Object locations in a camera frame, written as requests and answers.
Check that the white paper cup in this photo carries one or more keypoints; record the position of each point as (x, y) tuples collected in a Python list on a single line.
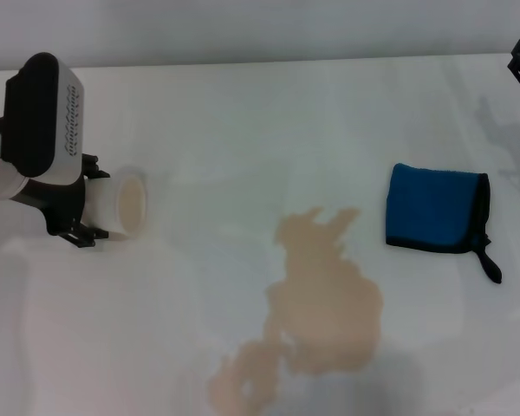
[(132, 203)]

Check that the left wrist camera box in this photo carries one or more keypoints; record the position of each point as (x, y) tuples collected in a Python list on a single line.
[(34, 117)]

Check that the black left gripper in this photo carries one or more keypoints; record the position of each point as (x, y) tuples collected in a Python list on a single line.
[(63, 201)]

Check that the blue rag with black trim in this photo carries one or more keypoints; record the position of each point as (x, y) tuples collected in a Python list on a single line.
[(429, 208)]

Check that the brown water stain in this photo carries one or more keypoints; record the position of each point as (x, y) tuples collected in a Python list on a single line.
[(325, 303)]

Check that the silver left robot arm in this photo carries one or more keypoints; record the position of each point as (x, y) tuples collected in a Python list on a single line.
[(0, 182)]

